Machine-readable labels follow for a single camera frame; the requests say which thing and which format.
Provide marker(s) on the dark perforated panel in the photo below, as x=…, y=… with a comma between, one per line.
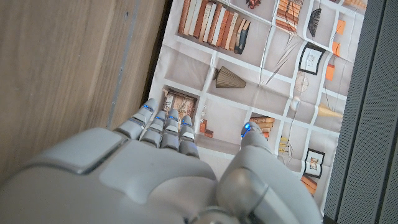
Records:
x=363, y=140

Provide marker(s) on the bookshelf print backdrop cloth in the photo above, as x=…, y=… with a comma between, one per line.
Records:
x=248, y=68

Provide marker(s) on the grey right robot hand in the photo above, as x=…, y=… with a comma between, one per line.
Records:
x=140, y=180

